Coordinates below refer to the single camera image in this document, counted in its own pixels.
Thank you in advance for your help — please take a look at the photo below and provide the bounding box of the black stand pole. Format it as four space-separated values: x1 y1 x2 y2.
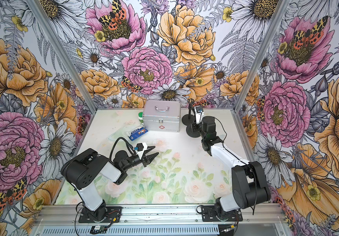
192 105 197 124

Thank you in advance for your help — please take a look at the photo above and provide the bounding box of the black round stand base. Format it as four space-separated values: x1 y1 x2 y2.
181 114 193 126

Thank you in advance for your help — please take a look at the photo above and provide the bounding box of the black microphone clip pole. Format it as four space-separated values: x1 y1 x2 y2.
188 98 195 116

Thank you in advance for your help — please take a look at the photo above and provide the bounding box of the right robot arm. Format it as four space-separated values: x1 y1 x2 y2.
186 116 271 221

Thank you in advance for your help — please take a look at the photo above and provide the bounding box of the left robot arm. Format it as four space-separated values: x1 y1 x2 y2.
60 137 159 223

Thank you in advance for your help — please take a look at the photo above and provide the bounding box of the blue snack packet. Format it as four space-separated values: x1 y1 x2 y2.
127 127 148 141

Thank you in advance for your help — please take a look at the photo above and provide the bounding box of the clear plastic bag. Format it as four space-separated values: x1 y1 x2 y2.
108 126 130 142

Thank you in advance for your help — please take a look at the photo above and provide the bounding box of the silver aluminium first aid case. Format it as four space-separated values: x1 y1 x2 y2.
143 100 181 132

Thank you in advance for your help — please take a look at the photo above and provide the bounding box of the green capped white bottle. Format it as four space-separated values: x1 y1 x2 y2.
138 112 144 124

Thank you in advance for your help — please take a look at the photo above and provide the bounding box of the small circuit board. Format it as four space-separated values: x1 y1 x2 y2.
89 225 108 235

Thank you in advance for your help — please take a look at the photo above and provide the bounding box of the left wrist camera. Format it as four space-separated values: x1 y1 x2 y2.
134 143 148 160

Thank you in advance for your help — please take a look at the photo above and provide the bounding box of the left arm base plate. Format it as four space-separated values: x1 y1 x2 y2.
78 206 122 223

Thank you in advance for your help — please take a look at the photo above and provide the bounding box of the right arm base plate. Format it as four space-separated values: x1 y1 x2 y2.
196 205 243 222

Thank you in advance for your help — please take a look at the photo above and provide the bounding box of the aluminium front rail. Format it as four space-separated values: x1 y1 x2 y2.
34 203 286 226

